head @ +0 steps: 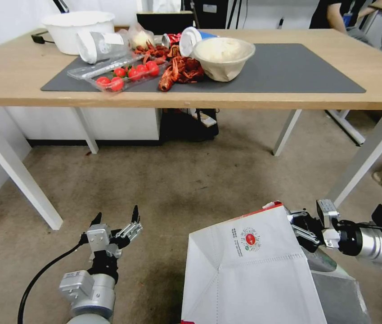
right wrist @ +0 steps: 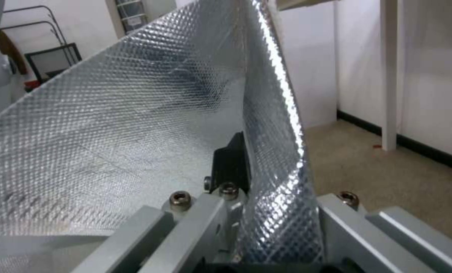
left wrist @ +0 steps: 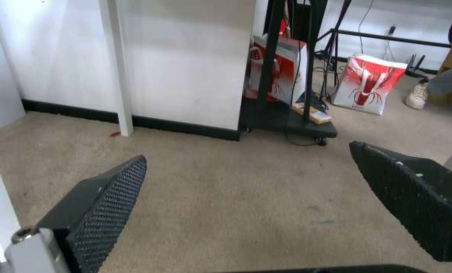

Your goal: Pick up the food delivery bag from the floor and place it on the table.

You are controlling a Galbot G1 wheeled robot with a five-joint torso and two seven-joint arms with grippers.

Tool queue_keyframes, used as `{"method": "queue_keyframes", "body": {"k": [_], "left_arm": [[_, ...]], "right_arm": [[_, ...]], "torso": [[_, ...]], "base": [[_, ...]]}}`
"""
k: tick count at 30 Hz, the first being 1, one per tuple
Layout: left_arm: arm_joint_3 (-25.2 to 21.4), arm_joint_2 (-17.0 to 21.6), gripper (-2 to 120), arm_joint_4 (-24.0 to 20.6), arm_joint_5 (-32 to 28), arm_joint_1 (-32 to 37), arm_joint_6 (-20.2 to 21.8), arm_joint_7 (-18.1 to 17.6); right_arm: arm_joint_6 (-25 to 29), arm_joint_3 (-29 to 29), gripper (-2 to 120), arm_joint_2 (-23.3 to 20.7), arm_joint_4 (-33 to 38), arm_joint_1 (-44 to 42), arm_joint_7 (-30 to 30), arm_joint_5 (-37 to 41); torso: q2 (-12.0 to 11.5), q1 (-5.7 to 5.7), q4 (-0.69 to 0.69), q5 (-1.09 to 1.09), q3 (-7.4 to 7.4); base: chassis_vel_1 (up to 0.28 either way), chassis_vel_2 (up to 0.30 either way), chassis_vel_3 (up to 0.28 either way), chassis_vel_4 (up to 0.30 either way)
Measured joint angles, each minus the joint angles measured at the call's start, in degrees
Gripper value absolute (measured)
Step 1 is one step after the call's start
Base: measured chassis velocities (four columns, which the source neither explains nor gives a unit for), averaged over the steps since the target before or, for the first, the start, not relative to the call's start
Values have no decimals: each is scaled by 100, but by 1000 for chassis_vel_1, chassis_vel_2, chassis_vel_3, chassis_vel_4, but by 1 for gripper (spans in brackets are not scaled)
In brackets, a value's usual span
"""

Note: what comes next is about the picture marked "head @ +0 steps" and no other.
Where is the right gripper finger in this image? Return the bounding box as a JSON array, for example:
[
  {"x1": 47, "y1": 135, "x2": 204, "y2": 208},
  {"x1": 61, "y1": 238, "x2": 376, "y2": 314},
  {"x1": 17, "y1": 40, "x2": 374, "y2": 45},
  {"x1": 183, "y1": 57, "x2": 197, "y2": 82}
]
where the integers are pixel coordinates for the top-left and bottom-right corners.
[
  {"x1": 290, "y1": 222, "x2": 323, "y2": 254},
  {"x1": 285, "y1": 208, "x2": 317, "y2": 225}
]

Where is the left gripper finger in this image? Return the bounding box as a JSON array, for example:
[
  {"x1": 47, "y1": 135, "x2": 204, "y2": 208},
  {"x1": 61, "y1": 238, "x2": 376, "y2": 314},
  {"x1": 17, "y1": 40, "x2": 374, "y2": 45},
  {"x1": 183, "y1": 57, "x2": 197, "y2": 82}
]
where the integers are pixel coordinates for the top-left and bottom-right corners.
[
  {"x1": 116, "y1": 204, "x2": 144, "y2": 248},
  {"x1": 89, "y1": 211, "x2": 103, "y2": 231}
]

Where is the white food delivery bag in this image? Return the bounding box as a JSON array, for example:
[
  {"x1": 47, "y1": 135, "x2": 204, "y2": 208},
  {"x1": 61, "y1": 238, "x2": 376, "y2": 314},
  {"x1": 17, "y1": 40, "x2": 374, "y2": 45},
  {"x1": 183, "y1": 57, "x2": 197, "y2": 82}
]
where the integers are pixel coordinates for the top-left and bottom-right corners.
[{"x1": 180, "y1": 201, "x2": 371, "y2": 324}]

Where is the black bag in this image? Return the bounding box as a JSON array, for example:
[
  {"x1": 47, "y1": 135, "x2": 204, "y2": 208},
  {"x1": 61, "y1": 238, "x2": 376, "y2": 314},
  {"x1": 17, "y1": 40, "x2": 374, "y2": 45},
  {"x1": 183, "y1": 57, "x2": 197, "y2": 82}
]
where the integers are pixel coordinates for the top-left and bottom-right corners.
[{"x1": 159, "y1": 108, "x2": 220, "y2": 143}]

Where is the clear plastic bag with food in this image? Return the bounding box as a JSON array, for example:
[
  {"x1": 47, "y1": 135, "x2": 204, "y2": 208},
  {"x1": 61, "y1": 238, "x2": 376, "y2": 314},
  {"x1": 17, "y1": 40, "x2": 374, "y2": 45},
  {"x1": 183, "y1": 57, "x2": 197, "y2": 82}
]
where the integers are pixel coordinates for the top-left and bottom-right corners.
[{"x1": 128, "y1": 23, "x2": 155, "y2": 50}]

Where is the white cabinet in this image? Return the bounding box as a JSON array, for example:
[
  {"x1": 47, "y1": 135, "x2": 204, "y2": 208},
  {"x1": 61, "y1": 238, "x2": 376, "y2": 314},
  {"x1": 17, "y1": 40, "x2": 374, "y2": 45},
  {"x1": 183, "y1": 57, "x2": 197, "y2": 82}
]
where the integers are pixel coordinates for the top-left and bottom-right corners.
[{"x1": 6, "y1": 107, "x2": 162, "y2": 147}]

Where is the grey table mat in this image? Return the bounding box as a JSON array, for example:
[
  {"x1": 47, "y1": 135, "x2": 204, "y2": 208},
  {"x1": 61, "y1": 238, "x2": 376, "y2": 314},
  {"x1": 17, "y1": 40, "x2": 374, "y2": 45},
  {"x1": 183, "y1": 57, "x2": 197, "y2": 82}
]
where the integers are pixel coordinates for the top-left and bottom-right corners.
[{"x1": 40, "y1": 43, "x2": 367, "y2": 94}]

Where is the clear plastic fruit container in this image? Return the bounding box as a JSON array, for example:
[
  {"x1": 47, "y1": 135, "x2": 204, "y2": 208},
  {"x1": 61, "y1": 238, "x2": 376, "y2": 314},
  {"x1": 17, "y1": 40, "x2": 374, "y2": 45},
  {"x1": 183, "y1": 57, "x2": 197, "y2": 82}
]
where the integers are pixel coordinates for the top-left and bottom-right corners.
[{"x1": 66, "y1": 55, "x2": 170, "y2": 94}]

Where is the whole red crayfish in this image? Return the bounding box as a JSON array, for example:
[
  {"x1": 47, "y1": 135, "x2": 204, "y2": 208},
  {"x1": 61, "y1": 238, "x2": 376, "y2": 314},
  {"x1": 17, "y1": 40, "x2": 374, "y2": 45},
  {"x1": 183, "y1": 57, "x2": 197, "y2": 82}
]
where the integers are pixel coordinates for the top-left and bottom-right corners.
[{"x1": 158, "y1": 64, "x2": 179, "y2": 92}]

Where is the large red crayfish shell pile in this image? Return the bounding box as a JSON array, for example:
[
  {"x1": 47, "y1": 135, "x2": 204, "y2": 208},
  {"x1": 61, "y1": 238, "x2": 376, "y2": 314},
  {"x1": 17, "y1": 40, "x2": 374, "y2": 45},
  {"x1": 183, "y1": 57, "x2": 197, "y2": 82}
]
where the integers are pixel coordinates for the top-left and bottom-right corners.
[{"x1": 169, "y1": 45, "x2": 206, "y2": 84}]

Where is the paper bowl with rice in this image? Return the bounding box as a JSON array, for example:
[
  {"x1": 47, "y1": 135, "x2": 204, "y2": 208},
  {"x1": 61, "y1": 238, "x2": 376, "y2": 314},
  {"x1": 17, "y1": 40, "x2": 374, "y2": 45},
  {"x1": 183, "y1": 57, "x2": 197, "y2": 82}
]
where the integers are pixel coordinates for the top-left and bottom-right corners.
[{"x1": 192, "y1": 37, "x2": 256, "y2": 83}]

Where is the clear plastic cup with label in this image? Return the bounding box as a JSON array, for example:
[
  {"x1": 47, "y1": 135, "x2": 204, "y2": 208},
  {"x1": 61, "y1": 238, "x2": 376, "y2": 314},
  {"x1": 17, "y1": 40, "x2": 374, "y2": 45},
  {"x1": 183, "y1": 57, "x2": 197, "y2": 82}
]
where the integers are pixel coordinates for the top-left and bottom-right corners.
[{"x1": 76, "y1": 30, "x2": 131, "y2": 65}]

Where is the small red crayfish shell pile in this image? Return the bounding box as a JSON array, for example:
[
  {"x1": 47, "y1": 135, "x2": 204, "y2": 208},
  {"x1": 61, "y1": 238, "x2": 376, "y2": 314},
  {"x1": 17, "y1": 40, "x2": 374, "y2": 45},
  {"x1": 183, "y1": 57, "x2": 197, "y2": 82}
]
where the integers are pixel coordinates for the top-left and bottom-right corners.
[{"x1": 132, "y1": 40, "x2": 172, "y2": 65}]

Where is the wooden table with white legs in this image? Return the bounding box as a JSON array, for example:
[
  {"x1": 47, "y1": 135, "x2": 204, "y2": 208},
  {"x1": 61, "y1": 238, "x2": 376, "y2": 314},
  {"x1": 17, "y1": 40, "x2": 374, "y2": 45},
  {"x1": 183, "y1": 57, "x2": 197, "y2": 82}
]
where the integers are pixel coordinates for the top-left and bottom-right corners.
[{"x1": 0, "y1": 28, "x2": 382, "y2": 231}]

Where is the crushed red drink can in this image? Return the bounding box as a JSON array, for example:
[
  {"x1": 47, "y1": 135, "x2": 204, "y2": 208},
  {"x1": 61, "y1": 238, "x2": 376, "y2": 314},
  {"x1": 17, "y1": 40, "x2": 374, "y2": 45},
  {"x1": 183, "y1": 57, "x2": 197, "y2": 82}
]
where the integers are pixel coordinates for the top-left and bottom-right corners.
[{"x1": 161, "y1": 32, "x2": 185, "y2": 48}]

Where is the large white plastic bowl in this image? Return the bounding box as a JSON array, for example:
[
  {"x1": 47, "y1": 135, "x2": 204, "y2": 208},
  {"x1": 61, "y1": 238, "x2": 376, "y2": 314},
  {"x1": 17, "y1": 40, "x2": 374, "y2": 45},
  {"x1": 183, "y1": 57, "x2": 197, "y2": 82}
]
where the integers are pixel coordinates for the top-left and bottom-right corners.
[{"x1": 40, "y1": 11, "x2": 117, "y2": 55}]

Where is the white and blue paper cup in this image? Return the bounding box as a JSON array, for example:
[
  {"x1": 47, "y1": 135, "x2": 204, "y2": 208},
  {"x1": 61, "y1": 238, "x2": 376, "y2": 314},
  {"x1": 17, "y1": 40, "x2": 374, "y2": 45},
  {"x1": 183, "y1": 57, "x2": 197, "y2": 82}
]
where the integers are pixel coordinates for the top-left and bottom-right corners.
[{"x1": 179, "y1": 27, "x2": 219, "y2": 57}]

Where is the black monitor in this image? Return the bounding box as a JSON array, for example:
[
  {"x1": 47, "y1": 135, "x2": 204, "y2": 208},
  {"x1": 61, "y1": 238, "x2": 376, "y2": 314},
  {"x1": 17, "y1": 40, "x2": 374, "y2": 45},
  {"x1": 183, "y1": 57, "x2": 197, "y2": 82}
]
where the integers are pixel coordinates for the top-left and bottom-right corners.
[{"x1": 135, "y1": 10, "x2": 194, "y2": 27}]

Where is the black equipment cabinet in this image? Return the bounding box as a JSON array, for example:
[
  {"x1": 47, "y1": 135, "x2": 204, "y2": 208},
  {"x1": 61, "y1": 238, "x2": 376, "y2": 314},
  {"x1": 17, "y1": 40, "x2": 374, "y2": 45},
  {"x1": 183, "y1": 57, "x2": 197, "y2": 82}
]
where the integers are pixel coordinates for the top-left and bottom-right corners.
[{"x1": 181, "y1": 0, "x2": 243, "y2": 30}]

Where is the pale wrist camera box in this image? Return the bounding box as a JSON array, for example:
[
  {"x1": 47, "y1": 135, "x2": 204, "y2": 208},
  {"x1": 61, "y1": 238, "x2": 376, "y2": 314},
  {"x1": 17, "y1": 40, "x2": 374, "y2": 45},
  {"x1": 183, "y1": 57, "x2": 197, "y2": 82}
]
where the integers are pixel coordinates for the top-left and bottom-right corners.
[
  {"x1": 85, "y1": 224, "x2": 112, "y2": 254},
  {"x1": 316, "y1": 198, "x2": 341, "y2": 231}
]

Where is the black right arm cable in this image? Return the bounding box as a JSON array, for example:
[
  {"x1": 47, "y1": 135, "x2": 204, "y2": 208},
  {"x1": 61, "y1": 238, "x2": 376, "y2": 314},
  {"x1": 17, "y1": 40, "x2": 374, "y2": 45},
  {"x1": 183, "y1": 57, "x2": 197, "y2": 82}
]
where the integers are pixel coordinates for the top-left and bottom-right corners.
[{"x1": 332, "y1": 218, "x2": 382, "y2": 237}]

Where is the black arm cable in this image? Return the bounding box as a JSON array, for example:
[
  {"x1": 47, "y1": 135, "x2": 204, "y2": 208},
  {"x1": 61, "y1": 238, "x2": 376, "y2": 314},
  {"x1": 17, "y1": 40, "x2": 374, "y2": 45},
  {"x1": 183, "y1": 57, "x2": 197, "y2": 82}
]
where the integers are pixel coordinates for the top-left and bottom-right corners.
[
  {"x1": 332, "y1": 218, "x2": 382, "y2": 237},
  {"x1": 17, "y1": 242, "x2": 90, "y2": 324}
]

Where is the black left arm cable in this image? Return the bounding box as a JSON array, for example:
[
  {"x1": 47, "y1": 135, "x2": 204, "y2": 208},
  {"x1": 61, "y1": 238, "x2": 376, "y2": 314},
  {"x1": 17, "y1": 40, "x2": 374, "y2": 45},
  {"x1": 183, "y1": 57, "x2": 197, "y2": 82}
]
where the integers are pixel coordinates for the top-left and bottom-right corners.
[{"x1": 17, "y1": 242, "x2": 90, "y2": 324}]

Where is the white metal desk frame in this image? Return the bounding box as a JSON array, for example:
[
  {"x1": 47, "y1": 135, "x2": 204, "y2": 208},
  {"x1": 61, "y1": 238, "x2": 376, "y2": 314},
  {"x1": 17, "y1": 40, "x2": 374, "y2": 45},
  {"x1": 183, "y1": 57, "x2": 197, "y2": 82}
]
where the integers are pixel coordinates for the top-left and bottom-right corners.
[{"x1": 325, "y1": 109, "x2": 366, "y2": 147}]

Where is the black adapter with cable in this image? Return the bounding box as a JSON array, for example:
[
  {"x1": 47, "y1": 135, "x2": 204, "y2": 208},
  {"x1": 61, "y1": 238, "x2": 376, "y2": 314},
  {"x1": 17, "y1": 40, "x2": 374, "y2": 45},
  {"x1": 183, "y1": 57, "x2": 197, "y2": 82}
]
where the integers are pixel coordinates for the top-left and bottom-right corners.
[{"x1": 31, "y1": 31, "x2": 56, "y2": 45}]

